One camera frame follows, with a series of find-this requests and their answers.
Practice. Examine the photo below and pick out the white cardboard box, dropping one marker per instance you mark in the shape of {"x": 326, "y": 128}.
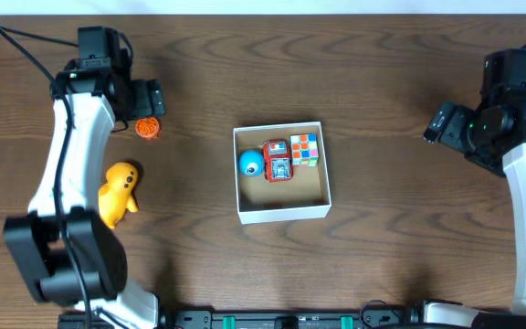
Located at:
{"x": 306, "y": 195}

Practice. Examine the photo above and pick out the colourful puzzle cube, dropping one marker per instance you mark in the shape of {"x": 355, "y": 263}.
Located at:
{"x": 304, "y": 149}

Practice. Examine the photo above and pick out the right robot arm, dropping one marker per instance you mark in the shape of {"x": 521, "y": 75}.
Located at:
{"x": 492, "y": 136}

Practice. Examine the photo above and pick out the yellow duck figure toy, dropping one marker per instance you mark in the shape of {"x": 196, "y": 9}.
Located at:
{"x": 116, "y": 195}

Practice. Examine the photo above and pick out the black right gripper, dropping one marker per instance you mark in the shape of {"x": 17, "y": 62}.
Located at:
{"x": 437, "y": 123}

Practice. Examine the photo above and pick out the blue ball with eye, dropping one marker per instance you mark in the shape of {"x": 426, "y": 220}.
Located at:
{"x": 251, "y": 163}

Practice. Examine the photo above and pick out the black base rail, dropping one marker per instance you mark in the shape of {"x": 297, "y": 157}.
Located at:
{"x": 372, "y": 317}

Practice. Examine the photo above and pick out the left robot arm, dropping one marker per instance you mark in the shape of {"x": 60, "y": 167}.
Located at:
{"x": 64, "y": 246}

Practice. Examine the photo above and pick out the red toy truck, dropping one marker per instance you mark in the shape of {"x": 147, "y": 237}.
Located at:
{"x": 277, "y": 156}

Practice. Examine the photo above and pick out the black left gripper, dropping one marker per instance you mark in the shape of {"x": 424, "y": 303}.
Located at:
{"x": 154, "y": 99}

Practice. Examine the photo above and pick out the orange round ridged toy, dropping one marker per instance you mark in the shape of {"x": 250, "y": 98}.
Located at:
{"x": 148, "y": 128}

